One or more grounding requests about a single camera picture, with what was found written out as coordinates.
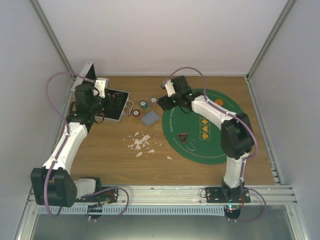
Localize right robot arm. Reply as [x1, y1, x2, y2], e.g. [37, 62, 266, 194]
[158, 75, 258, 203]

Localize blue playing card deck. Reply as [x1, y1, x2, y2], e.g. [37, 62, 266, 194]
[141, 110, 160, 126]

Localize blue ten chip stack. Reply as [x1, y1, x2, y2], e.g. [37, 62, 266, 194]
[150, 97, 158, 107]

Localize aluminium poker case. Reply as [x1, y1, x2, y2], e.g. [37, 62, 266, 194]
[71, 61, 134, 123]

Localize red triangle dealer button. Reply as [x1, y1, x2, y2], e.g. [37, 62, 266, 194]
[177, 133, 189, 144]

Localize green fifty chip stack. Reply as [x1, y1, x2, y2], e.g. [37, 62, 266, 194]
[139, 100, 149, 109]

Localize clear round button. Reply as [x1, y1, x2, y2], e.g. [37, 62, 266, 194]
[185, 139, 198, 152]

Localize white debris pile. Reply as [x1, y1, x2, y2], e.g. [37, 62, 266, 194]
[121, 131, 174, 161]

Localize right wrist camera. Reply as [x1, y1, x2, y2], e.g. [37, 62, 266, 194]
[160, 79, 176, 98]

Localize red hundred chip stack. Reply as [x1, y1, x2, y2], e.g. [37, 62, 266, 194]
[132, 109, 140, 117]

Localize orange big blind button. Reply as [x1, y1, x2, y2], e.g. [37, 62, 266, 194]
[214, 98, 224, 106]

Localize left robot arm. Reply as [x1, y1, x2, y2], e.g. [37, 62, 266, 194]
[30, 78, 107, 207]

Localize round green poker mat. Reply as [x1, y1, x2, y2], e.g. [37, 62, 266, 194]
[162, 88, 243, 165]

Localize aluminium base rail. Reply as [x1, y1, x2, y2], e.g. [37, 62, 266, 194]
[24, 183, 298, 218]

